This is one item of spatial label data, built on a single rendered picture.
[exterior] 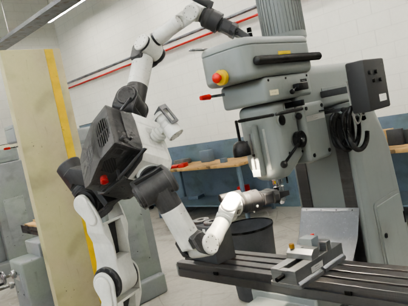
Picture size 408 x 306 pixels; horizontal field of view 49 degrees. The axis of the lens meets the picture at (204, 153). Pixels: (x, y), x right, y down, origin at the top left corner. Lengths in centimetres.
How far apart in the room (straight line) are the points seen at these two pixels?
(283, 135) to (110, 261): 89
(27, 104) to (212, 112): 513
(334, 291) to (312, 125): 69
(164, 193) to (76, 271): 180
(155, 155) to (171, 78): 695
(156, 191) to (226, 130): 622
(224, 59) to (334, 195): 91
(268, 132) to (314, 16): 492
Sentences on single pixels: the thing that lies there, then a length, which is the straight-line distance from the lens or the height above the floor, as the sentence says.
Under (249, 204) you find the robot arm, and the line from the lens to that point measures 187.
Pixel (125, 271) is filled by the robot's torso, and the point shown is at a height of 104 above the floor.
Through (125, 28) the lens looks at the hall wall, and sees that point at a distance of 963.
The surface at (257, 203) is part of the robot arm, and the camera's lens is 188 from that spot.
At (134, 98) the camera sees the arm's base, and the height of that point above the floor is 175.
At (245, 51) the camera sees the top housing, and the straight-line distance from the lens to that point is 173.
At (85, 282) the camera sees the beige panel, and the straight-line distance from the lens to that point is 337.
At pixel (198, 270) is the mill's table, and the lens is 234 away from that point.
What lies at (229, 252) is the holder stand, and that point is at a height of 94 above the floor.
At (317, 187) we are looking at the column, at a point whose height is 117.
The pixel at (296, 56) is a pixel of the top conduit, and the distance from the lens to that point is 190.
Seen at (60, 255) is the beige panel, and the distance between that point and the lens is 326.
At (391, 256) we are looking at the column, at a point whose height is 79.
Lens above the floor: 161
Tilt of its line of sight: 4 degrees down
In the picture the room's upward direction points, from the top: 11 degrees counter-clockwise
